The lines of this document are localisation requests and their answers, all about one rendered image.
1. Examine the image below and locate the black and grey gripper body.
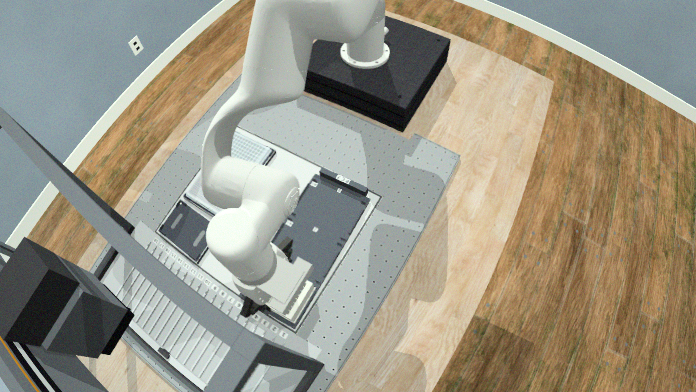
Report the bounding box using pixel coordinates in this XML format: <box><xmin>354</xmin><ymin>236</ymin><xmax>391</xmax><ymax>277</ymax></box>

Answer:
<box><xmin>232</xmin><ymin>243</ymin><xmax>289</xmax><ymax>305</ymax></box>

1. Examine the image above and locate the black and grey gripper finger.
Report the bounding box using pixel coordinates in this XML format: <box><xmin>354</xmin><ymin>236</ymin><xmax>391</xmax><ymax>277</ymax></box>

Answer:
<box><xmin>240</xmin><ymin>296</ymin><xmax>271</xmax><ymax>318</ymax></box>
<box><xmin>277</xmin><ymin>237</ymin><xmax>293</xmax><ymax>263</ymax></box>

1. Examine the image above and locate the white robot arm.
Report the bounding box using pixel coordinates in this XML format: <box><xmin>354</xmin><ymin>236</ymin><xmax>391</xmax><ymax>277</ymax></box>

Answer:
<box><xmin>201</xmin><ymin>0</ymin><xmax>390</xmax><ymax>316</ymax></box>

